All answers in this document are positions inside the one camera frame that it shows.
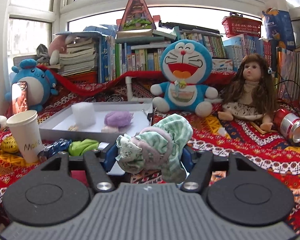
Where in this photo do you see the gold sequin bow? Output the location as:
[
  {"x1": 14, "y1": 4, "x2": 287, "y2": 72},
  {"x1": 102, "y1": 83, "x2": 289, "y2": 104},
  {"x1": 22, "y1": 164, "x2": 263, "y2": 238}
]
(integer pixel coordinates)
[{"x1": 0, "y1": 135, "x2": 19, "y2": 154}]

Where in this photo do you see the green and pink bow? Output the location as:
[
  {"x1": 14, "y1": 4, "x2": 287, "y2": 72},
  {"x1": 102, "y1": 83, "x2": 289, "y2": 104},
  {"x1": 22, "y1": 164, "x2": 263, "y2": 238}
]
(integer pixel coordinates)
[{"x1": 68, "y1": 139, "x2": 100, "y2": 156}]

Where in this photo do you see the green checked scrunchie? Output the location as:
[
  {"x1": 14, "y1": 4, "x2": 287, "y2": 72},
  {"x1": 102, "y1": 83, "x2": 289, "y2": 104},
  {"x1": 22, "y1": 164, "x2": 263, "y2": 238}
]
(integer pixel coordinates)
[{"x1": 116, "y1": 114, "x2": 193, "y2": 184}]

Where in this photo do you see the blue patterned scrunchie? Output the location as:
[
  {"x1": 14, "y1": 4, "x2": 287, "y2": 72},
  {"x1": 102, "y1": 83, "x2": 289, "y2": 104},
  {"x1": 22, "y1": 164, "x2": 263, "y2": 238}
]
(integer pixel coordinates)
[{"x1": 38, "y1": 138, "x2": 72, "y2": 161}]

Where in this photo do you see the purple fluffy plush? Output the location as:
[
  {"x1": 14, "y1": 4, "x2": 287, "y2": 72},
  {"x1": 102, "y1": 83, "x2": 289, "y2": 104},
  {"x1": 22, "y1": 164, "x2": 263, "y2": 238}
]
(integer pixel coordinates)
[{"x1": 104, "y1": 111, "x2": 133, "y2": 128}]

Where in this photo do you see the white foam block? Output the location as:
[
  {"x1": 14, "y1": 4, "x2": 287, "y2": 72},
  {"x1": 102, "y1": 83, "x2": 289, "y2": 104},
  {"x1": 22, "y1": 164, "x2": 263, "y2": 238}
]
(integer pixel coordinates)
[{"x1": 71, "y1": 102, "x2": 96, "y2": 128}]

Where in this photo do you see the pink plaid tissue pack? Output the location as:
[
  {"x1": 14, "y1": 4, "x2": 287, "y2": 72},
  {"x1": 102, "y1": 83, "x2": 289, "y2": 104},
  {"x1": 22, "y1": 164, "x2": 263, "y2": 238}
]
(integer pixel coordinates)
[{"x1": 101, "y1": 126, "x2": 119, "y2": 133}]

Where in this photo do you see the white paper cup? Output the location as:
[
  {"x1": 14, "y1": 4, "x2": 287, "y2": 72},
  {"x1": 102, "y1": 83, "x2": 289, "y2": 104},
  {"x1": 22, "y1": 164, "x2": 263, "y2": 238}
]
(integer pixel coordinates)
[{"x1": 6, "y1": 110, "x2": 43, "y2": 163}]

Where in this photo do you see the smartphone with lit screen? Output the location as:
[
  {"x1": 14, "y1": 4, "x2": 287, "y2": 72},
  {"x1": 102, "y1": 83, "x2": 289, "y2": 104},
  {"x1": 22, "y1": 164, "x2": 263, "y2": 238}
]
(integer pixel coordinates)
[{"x1": 11, "y1": 81, "x2": 28, "y2": 114}]

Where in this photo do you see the crumpled white paper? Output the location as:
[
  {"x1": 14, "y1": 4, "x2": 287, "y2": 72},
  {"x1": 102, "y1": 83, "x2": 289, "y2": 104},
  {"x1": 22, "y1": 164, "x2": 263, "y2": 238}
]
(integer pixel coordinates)
[{"x1": 218, "y1": 127, "x2": 228, "y2": 137}]

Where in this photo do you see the white shallow box tray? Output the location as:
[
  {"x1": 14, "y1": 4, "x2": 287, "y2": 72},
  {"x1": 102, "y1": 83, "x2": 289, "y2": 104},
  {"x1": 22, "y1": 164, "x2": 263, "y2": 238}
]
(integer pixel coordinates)
[{"x1": 39, "y1": 101, "x2": 153, "y2": 142}]

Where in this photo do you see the blue round plush toy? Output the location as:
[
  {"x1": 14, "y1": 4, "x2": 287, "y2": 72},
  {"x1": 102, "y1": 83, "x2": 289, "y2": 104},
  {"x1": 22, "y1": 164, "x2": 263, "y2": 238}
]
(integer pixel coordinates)
[{"x1": 12, "y1": 59, "x2": 58, "y2": 112}]

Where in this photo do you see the black binder clip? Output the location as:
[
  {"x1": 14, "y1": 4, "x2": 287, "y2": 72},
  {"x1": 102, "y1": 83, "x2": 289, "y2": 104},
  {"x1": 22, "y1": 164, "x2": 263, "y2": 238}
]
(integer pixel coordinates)
[{"x1": 142, "y1": 108, "x2": 157, "y2": 126}]

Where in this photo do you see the miniature bicycle model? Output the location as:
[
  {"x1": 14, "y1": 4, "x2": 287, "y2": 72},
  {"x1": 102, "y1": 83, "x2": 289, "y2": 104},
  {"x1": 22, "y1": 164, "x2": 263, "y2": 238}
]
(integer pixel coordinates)
[{"x1": 84, "y1": 93, "x2": 126, "y2": 102}]

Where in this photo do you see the pink plush toy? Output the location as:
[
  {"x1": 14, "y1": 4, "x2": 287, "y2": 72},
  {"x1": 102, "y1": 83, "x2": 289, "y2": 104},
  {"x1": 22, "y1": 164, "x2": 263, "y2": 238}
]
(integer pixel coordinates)
[{"x1": 48, "y1": 35, "x2": 76, "y2": 65}]

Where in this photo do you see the brown haired doll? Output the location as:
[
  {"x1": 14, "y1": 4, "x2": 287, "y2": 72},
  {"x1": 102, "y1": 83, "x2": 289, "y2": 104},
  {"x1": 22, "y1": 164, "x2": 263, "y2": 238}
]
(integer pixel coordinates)
[{"x1": 218, "y1": 54, "x2": 277, "y2": 132}]

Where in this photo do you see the white pvc pipe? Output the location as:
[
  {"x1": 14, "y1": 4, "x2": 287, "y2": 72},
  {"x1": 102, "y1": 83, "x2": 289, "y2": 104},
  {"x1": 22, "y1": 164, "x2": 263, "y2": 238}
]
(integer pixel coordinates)
[{"x1": 125, "y1": 76, "x2": 152, "y2": 103}]

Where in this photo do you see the stack of books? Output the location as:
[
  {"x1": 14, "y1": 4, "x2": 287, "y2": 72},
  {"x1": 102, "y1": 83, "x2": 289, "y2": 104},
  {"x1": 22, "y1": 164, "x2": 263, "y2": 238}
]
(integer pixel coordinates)
[{"x1": 58, "y1": 37, "x2": 99, "y2": 76}]

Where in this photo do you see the red soda can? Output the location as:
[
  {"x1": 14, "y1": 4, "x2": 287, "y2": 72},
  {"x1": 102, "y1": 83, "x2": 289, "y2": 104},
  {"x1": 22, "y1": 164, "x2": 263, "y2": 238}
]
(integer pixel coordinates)
[{"x1": 274, "y1": 108, "x2": 300, "y2": 144}]

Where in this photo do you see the Doraemon plush toy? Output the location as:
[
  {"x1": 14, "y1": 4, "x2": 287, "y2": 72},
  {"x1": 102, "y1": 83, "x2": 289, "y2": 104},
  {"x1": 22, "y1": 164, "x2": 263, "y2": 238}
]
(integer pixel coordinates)
[{"x1": 151, "y1": 40, "x2": 218, "y2": 118}]

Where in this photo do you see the row of upright books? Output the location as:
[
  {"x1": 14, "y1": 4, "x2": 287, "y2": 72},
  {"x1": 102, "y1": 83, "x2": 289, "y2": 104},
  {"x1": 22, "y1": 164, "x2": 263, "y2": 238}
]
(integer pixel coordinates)
[{"x1": 98, "y1": 33, "x2": 300, "y2": 100}]

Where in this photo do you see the red plastic basket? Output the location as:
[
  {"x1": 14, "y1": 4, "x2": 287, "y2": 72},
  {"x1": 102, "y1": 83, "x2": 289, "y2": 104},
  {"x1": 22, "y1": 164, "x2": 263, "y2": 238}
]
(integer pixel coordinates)
[{"x1": 222, "y1": 16, "x2": 262, "y2": 38}]

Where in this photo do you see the triangular picture box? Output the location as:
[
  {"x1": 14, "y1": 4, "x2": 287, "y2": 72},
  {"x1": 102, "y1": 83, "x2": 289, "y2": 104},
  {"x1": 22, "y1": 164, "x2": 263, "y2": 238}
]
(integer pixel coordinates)
[{"x1": 118, "y1": 0, "x2": 156, "y2": 31}]

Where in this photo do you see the blue paper bag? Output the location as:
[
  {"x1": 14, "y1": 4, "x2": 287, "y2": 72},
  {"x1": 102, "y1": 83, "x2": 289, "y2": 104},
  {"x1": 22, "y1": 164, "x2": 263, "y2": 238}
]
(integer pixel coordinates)
[{"x1": 262, "y1": 8, "x2": 296, "y2": 50}]

